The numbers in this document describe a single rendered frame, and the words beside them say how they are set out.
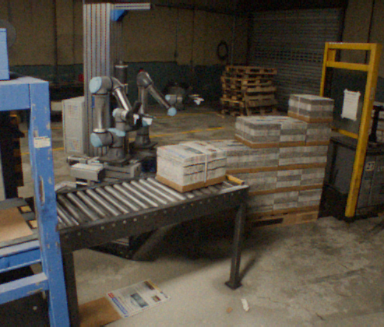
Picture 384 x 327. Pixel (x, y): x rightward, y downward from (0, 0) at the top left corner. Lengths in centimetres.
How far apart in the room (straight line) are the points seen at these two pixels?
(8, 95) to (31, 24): 782
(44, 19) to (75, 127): 623
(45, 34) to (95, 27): 619
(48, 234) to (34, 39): 784
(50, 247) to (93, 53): 190
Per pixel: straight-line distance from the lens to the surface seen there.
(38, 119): 150
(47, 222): 164
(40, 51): 930
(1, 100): 147
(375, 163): 422
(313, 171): 387
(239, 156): 337
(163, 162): 248
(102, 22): 315
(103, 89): 282
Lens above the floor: 168
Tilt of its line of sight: 18 degrees down
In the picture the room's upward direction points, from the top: 2 degrees clockwise
